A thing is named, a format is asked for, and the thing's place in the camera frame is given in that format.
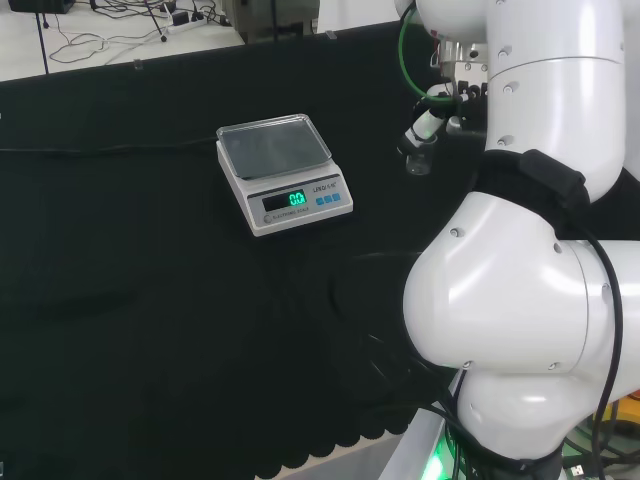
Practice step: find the white power strip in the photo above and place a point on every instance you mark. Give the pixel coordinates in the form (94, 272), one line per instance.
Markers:
(186, 22)

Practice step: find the white electronic balance steel pan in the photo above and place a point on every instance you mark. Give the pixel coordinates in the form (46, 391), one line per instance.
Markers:
(295, 205)

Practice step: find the black tripod leg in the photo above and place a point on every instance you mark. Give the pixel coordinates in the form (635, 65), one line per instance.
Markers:
(159, 25)

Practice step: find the black box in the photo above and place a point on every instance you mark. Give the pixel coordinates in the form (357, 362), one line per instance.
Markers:
(42, 5)

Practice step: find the small clear glass beaker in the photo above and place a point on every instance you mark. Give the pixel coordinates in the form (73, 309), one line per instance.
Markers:
(419, 162)

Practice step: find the grey equipment box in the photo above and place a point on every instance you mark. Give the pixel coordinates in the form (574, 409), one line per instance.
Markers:
(270, 20)

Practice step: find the yellow stop button box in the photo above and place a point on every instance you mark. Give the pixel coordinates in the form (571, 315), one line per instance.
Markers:
(620, 417)

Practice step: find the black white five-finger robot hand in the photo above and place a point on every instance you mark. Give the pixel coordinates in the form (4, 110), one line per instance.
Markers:
(467, 107)

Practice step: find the black bench cloth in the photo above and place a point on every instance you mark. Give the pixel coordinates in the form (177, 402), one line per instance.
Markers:
(150, 300)

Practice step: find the clear cloth clip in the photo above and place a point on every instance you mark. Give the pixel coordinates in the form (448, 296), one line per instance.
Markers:
(330, 35)
(137, 64)

